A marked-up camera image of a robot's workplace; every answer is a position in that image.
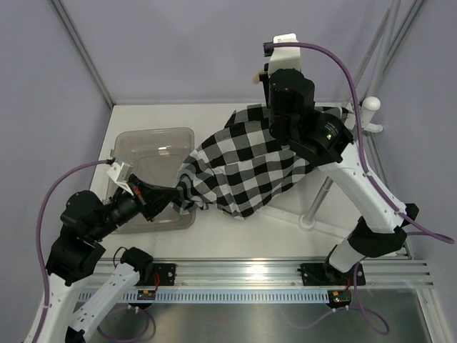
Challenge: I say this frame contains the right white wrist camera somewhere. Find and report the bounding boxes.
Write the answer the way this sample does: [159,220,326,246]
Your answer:
[263,33,301,75]

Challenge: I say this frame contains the white garment rack stand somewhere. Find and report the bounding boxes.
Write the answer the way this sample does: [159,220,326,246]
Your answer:
[263,0,406,233]

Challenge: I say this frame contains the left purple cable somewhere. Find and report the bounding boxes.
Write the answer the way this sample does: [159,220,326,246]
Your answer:
[22,159,111,343]

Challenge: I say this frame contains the beige wooden hanger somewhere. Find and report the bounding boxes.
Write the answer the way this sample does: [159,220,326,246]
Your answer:
[252,69,264,84]

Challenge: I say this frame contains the right corner frame post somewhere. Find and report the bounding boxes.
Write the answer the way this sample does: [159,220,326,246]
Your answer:
[353,0,428,105]

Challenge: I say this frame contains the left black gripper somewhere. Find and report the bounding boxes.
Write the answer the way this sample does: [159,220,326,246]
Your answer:
[90,173,179,241]

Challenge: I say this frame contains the white slotted cable duct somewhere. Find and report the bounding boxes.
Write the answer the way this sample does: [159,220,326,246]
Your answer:
[76,289,329,303]

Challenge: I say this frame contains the aluminium mounting rail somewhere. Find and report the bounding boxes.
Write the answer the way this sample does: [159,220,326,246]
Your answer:
[81,259,435,289]

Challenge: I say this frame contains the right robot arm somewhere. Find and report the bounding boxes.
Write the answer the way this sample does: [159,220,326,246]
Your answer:
[259,69,418,284]

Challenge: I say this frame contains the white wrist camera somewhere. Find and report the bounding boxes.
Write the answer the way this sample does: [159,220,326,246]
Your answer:
[107,160,134,195]
[263,33,301,75]

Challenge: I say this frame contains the black white checkered shirt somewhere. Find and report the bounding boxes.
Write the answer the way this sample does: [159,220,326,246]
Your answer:
[172,104,354,221]

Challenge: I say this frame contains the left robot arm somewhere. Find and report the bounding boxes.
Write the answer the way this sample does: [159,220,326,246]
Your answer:
[25,175,179,342]

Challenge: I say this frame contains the left corner frame post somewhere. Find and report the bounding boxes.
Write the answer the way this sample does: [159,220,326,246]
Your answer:
[49,0,116,109]

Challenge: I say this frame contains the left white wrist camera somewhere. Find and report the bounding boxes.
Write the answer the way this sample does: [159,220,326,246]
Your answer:
[107,160,134,195]

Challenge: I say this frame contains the corner frame post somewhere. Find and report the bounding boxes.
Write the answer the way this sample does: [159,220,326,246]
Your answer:
[49,0,116,109]
[353,0,428,105]

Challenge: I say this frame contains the clear plastic bin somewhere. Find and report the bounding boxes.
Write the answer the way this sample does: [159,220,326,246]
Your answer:
[111,127,196,234]

